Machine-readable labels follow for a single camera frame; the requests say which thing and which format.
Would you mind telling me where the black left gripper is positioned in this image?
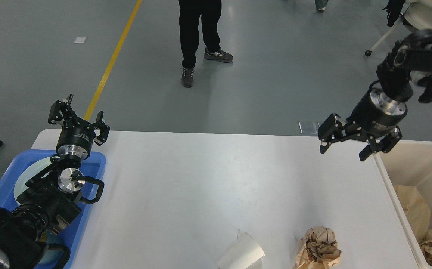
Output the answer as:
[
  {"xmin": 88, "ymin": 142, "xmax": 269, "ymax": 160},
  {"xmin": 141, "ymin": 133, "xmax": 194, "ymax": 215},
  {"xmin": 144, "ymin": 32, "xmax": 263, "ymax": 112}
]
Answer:
[{"xmin": 47, "ymin": 94, "xmax": 110, "ymax": 160}]

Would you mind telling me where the dark teal mug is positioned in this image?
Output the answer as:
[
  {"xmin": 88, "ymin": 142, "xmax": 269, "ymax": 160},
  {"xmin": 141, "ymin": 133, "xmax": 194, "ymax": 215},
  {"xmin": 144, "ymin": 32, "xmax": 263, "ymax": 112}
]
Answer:
[{"xmin": 38, "ymin": 231, "xmax": 63, "ymax": 265}]

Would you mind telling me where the blue plastic tray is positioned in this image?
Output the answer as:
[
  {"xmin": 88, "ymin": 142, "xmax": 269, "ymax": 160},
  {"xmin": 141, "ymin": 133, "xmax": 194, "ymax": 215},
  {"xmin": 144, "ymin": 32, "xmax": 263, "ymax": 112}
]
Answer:
[{"xmin": 0, "ymin": 149, "xmax": 106, "ymax": 269}]

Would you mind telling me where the brown paper bag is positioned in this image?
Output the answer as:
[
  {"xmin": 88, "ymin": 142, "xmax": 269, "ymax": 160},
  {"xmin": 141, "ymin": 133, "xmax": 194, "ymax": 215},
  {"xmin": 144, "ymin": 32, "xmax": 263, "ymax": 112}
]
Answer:
[{"xmin": 393, "ymin": 185, "xmax": 431, "ymax": 242}]

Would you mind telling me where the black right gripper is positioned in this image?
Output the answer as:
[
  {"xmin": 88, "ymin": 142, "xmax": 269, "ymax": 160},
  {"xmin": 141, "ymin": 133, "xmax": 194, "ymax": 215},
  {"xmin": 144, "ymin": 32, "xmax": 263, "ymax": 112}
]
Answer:
[{"xmin": 317, "ymin": 88, "xmax": 408, "ymax": 161}]

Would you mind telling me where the left floor outlet cover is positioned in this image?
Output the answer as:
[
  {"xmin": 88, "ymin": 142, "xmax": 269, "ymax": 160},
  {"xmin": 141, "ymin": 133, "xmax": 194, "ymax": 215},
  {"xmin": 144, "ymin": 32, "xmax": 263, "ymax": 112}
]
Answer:
[{"xmin": 298, "ymin": 121, "xmax": 319, "ymax": 135}]

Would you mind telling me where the white rolling chair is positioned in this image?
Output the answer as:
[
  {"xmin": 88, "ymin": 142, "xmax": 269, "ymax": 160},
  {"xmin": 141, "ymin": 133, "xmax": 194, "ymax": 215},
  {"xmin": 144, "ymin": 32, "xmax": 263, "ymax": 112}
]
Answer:
[{"xmin": 364, "ymin": 0, "xmax": 432, "ymax": 57}]

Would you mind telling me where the white paper cup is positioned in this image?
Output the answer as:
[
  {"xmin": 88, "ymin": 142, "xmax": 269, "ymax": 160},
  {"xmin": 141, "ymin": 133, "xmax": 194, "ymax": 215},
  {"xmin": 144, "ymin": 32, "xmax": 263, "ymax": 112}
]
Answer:
[{"xmin": 217, "ymin": 230, "xmax": 265, "ymax": 269}]

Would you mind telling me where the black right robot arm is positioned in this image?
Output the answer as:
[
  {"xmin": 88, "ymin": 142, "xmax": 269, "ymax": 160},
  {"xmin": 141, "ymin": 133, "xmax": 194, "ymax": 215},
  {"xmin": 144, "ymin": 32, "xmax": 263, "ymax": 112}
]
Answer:
[{"xmin": 317, "ymin": 29, "xmax": 432, "ymax": 161}]

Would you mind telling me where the beige plastic bin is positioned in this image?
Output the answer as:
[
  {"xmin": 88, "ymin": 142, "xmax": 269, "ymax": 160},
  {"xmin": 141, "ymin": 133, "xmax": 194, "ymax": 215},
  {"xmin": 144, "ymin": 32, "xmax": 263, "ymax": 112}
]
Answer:
[{"xmin": 373, "ymin": 140, "xmax": 432, "ymax": 269}]

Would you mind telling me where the black garment on chair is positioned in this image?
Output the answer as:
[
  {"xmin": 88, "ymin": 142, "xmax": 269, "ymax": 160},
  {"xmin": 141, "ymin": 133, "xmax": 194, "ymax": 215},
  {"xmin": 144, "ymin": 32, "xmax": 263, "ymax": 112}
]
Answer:
[{"xmin": 382, "ymin": 0, "xmax": 405, "ymax": 27}]

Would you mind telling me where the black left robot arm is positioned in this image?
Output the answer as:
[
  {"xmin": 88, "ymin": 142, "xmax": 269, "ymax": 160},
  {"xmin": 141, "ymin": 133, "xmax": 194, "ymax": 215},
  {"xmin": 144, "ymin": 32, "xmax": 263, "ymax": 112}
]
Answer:
[{"xmin": 0, "ymin": 94, "xmax": 110, "ymax": 269}]

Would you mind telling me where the light green plate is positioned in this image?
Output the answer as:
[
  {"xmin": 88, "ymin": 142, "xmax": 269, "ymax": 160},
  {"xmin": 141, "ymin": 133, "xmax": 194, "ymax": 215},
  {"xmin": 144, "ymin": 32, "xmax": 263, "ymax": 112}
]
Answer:
[{"xmin": 14, "ymin": 157, "xmax": 52, "ymax": 205}]

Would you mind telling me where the person in black trousers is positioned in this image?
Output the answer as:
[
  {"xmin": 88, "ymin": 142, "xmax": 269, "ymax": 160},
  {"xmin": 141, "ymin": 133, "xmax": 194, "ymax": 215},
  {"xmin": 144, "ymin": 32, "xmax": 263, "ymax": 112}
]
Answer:
[{"xmin": 178, "ymin": 0, "xmax": 233, "ymax": 87}]

